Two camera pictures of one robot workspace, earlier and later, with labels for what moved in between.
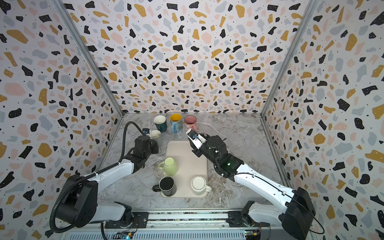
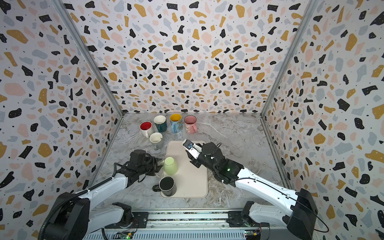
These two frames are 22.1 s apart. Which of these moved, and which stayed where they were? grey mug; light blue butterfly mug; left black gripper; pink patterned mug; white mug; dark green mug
Moved: left black gripper; white mug
Stayed: light blue butterfly mug; dark green mug; grey mug; pink patterned mug
